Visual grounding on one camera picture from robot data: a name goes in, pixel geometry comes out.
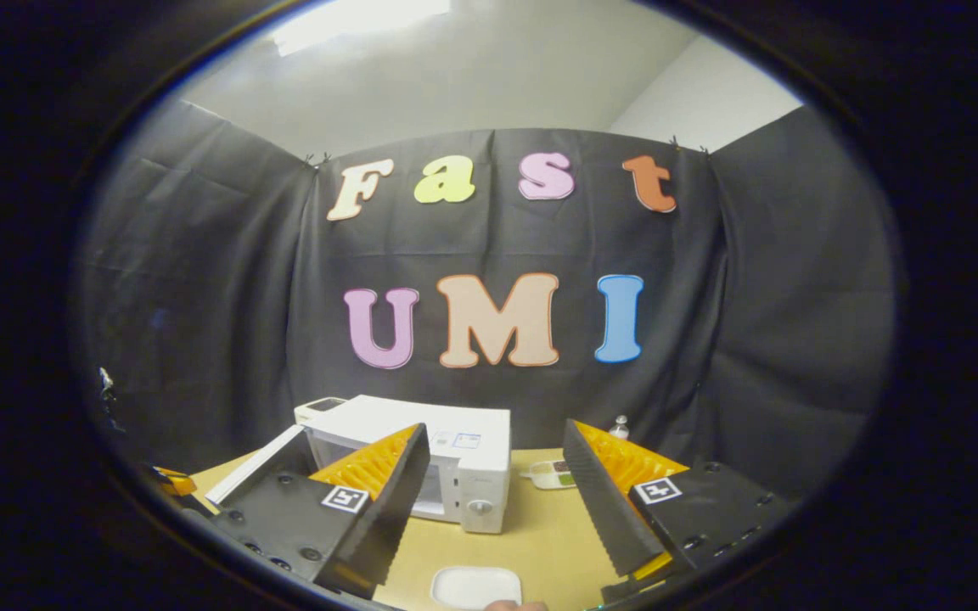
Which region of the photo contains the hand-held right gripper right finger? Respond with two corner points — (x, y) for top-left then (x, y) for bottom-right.
(562, 418), (798, 605)

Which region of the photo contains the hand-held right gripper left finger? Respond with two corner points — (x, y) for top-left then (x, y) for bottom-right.
(200, 422), (432, 601)

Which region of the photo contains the white compartment food tray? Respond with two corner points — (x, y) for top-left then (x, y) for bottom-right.
(526, 458), (579, 491)

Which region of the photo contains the white microwave oven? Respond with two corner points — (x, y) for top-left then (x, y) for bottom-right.
(205, 395), (513, 535)

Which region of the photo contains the white rectangular dish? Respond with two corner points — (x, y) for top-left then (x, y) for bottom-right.
(430, 566), (524, 611)

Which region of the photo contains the white device with dark screen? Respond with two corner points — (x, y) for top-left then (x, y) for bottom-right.
(294, 396), (347, 425)

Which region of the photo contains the black backdrop cloth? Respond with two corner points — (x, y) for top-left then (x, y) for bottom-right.
(73, 98), (897, 502)

